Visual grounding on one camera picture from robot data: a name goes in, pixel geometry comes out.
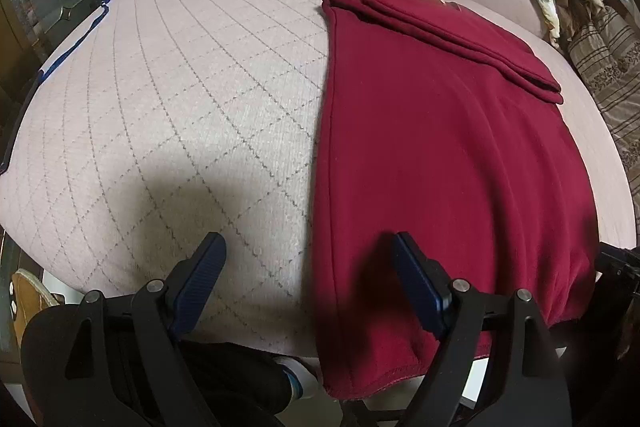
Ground brown striped blanket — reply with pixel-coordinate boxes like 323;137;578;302
567;4;640;204

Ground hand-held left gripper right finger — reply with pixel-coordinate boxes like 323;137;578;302
392;231;573;427

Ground quilted beige mattress pad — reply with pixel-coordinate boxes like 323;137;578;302
0;0;352;358

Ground maroon knit garment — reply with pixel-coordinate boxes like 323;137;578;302
311;0;602;403

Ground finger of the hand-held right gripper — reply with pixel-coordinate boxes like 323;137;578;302
594;241;640;304

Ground blue strap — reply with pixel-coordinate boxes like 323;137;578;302
35;0;111;88

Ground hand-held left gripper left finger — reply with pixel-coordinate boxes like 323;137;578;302
64;231;228;427

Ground brown woven slipper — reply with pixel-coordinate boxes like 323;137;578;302
11;271;64;344

